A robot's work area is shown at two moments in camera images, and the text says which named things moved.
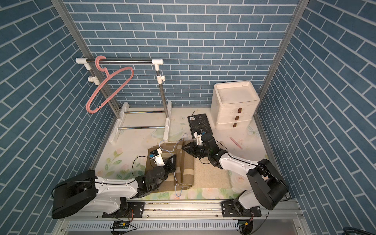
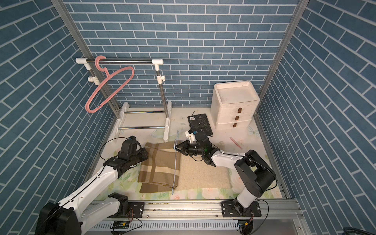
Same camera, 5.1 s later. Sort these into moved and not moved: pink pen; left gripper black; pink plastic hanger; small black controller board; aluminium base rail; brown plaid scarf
Moved: brown plaid scarf; left gripper black
Not moved: aluminium base rail; small black controller board; pink pen; pink plastic hanger
